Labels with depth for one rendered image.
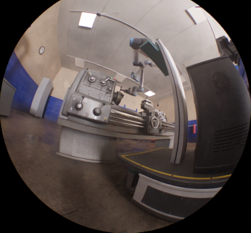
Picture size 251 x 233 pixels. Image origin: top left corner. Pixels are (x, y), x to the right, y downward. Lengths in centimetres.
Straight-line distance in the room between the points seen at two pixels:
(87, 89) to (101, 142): 71
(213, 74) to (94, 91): 118
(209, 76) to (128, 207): 81
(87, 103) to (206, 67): 104
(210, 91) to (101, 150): 112
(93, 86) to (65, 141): 81
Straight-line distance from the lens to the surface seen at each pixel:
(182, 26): 322
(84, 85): 111
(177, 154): 48
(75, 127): 86
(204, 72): 46
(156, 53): 106
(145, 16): 292
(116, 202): 60
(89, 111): 86
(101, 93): 108
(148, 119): 128
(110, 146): 104
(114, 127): 110
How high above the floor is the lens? 49
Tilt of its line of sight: 18 degrees up
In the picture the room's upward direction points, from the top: 9 degrees clockwise
